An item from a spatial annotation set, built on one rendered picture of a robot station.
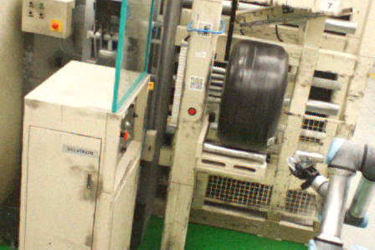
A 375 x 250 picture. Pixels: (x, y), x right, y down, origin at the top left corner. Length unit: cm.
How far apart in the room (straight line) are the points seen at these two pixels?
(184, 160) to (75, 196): 78
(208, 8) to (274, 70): 45
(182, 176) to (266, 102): 72
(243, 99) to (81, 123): 79
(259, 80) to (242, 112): 17
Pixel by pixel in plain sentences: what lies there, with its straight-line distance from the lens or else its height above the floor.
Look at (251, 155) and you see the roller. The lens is 285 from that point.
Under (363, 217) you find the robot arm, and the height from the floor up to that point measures 91.
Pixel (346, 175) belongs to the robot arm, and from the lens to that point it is 224.
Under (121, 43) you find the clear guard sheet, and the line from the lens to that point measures 211.
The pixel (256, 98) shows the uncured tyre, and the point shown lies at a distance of 260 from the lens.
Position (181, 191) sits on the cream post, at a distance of 308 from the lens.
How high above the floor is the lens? 215
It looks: 20 degrees down
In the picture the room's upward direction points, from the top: 9 degrees clockwise
